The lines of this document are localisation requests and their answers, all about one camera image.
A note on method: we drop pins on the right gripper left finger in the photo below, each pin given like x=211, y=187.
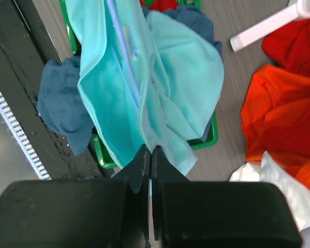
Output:
x=96, y=212

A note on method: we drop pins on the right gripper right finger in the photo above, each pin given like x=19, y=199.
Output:
x=217, y=214

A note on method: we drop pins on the dark blue t shirt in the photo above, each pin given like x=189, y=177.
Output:
x=59, y=102

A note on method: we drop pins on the light teal t shirt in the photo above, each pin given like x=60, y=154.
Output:
x=145, y=79

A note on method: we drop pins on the blue wire hanger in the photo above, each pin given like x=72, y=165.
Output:
x=124, y=50

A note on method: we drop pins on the hanging orange t shirt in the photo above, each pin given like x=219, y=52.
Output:
x=276, y=119

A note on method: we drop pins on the hanging red t shirt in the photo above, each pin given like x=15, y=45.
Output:
x=289, y=47

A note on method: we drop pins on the red t shirt in tray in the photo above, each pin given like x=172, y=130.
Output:
x=160, y=5

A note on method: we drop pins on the green plastic tray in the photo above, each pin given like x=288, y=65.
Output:
x=209, y=139

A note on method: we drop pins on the hanging white tank top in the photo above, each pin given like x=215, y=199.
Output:
x=297, y=195

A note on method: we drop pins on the white clothes rack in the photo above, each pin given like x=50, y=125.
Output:
x=295, y=11

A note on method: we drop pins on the white slotted cable duct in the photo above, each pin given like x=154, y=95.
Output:
x=15, y=129

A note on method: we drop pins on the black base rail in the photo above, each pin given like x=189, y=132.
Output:
x=31, y=33

